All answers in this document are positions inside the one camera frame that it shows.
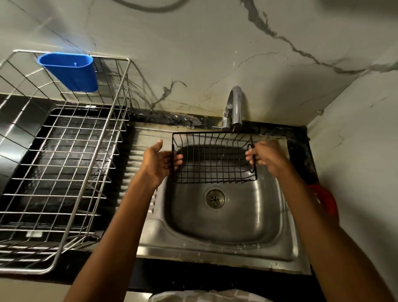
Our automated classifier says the person's left hand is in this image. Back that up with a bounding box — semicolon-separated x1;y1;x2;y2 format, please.
139;139;184;190

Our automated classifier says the person's right hand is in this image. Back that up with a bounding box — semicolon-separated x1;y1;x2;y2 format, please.
245;139;294;178

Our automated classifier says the black wire basket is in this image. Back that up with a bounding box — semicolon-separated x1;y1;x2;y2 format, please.
171;132;258;184

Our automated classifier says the steel wire dish rack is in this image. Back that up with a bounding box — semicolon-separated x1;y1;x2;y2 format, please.
0;49;132;275

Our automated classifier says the person's right forearm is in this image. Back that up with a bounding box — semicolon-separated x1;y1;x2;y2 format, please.
277;165;396;302

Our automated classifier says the person's left forearm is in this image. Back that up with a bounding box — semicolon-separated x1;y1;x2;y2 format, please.
63;174;158;302

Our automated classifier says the person's patterned clothing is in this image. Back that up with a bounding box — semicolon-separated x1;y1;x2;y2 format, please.
149;289;274;302

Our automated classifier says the chrome sink faucet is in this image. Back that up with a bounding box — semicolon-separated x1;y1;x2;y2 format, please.
212;86;244;131

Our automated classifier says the round sink drain strainer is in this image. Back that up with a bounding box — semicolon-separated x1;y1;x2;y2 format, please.
205;188;227;209

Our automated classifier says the red and green bowl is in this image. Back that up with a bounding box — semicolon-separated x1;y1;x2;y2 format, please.
308;184;339;217

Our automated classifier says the stainless steel sink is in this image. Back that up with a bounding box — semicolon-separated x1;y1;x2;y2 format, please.
87;122;312;276

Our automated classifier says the dark steel drip tray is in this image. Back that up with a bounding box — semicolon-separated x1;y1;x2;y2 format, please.
0;96;128;243

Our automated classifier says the blue plastic cutlery holder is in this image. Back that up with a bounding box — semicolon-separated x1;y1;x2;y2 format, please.
36;52;99;93

